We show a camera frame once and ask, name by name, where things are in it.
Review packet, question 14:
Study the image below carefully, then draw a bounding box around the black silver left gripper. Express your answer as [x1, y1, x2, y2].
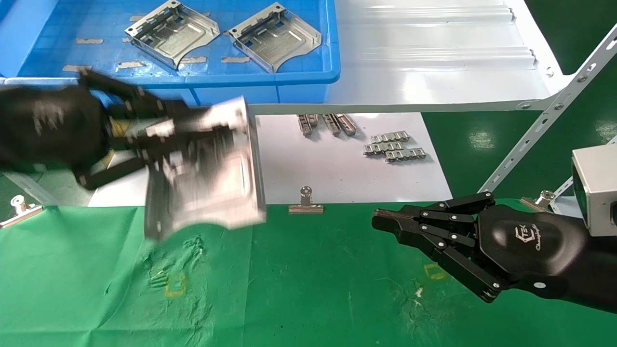
[0, 69, 232, 189]

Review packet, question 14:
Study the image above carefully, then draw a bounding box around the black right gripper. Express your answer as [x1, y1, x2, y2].
[372, 192, 590, 303]

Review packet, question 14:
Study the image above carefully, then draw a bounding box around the silver sheet metal bracket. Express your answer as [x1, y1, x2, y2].
[124, 0, 221, 70]
[227, 2, 322, 73]
[144, 95, 267, 240]

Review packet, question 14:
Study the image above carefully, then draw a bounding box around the blue plastic bin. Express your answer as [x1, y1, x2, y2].
[0, 0, 341, 107]

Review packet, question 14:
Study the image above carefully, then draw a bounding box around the white paper sheet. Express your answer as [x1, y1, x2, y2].
[88, 113, 453, 208]

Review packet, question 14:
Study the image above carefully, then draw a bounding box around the green table cloth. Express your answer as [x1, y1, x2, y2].
[0, 198, 617, 347]

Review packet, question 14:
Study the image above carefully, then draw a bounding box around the white perforated metal strut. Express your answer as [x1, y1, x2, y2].
[479, 24, 617, 193]

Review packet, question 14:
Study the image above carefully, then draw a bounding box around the white metal shelf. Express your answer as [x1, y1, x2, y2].
[0, 0, 574, 116]

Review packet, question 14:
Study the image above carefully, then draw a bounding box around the small metal chain part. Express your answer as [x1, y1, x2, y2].
[384, 148, 427, 163]
[370, 131, 410, 144]
[363, 142, 403, 156]

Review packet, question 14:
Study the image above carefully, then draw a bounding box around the grey metal frame strut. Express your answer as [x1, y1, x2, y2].
[0, 171, 49, 207]

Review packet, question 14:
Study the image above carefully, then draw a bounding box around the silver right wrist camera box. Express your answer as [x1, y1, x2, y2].
[571, 137, 617, 238]

